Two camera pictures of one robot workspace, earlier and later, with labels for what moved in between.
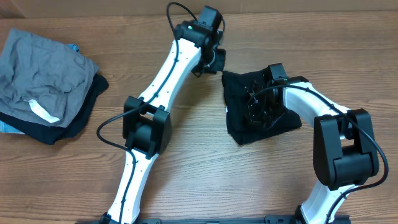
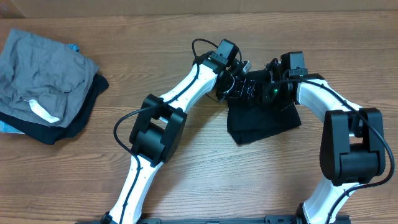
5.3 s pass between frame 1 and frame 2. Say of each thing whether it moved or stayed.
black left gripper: moved
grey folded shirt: stayed
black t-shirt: stayed
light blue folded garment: stayed
